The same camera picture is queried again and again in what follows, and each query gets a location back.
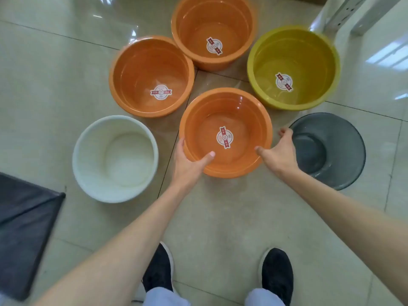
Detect person's right hand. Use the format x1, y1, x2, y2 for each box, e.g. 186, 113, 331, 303
255, 127, 299, 179

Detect person's left hand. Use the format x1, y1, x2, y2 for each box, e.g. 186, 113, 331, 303
171, 137, 216, 192

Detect orange plastic basin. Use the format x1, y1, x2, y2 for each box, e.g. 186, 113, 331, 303
171, 0, 257, 72
109, 35, 195, 118
179, 87, 273, 179

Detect person's right forearm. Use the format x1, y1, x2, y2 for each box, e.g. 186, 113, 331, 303
280, 167, 408, 306

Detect person's left forearm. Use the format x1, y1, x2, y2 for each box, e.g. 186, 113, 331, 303
32, 183, 192, 306

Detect grey translucent plastic basin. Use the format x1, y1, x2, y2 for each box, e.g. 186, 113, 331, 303
288, 112, 366, 191

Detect white plastic basin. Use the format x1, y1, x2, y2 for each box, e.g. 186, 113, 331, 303
72, 115, 159, 204

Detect yellow-green plastic basin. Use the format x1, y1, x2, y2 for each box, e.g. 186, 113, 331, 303
247, 25, 340, 111

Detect person's left black shoe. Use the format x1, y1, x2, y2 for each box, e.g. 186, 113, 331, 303
134, 241, 175, 301

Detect person's black shoe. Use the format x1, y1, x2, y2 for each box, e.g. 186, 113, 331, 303
134, 241, 175, 301
258, 248, 294, 306

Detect person's right black shoe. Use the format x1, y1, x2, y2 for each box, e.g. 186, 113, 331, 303
258, 248, 294, 306

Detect person's light blue trousers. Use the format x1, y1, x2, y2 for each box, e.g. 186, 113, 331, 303
142, 286, 286, 306

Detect black bag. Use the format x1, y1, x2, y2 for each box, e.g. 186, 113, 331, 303
0, 172, 66, 301

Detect white metal furniture frame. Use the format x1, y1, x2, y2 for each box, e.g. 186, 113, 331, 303
309, 0, 403, 37

